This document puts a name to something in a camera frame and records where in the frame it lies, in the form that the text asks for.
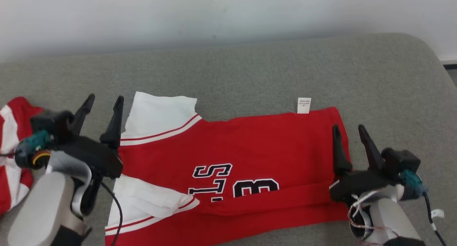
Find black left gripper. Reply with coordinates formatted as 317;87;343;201
53;94;125;179

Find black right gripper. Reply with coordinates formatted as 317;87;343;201
329;124;404;204

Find red white basketball shorts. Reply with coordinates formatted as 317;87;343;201
0;96;45;216

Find red white lettered jersey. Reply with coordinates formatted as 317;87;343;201
105;91;352;246

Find thin white red wire bundle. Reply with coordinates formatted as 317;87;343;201
348;189;401;246

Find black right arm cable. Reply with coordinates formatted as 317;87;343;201
423;193;447;246

